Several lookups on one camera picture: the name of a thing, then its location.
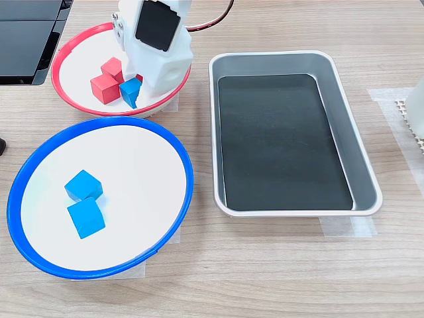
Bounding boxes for pale perforated base plate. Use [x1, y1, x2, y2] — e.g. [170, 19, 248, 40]
[394, 97, 424, 156]

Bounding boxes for red white black cable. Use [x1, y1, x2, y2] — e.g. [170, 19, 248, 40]
[183, 0, 235, 33]

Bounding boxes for pale tape sheet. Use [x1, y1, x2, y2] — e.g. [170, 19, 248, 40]
[366, 87, 424, 189]

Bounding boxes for clear tape strip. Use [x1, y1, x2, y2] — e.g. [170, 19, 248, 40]
[319, 215, 378, 238]

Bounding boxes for black flat electronic device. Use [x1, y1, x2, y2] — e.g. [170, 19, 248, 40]
[0, 0, 74, 86]

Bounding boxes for steel tray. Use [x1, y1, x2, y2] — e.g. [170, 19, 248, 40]
[208, 50, 384, 219]

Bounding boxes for blue-rimmed white plate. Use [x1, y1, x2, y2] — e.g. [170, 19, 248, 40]
[6, 115, 195, 281]

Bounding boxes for red-rimmed white plate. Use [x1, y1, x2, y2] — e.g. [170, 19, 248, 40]
[50, 21, 192, 119]

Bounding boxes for black tray mat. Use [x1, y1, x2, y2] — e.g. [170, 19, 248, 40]
[217, 74, 354, 212]

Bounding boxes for blue cube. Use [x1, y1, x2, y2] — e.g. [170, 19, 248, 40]
[119, 78, 143, 109]
[66, 197, 106, 240]
[64, 170, 103, 202]

